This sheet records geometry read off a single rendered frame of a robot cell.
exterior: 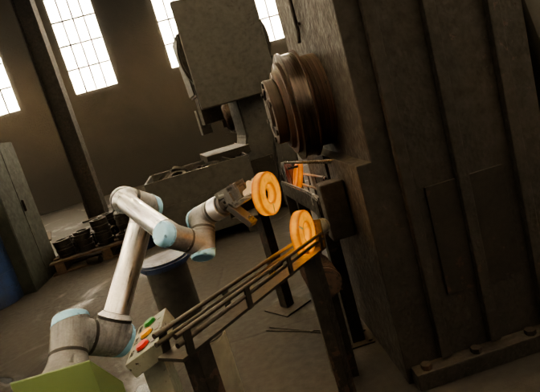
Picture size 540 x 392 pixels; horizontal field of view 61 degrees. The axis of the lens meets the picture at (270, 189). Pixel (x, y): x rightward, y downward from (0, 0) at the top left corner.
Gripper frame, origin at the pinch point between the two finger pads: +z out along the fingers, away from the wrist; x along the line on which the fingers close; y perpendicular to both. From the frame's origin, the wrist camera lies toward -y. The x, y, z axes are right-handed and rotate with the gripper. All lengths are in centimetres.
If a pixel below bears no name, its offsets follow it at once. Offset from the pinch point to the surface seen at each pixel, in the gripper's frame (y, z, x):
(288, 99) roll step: 25.6, 9.2, 33.3
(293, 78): 31.4, 15.3, 33.7
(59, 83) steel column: 313, -528, 413
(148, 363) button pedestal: -25, -25, -57
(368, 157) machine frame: -8.6, 31.3, 19.2
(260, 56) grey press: 107, -111, 280
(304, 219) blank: -15.8, 7.5, 0.2
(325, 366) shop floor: -82, -34, 23
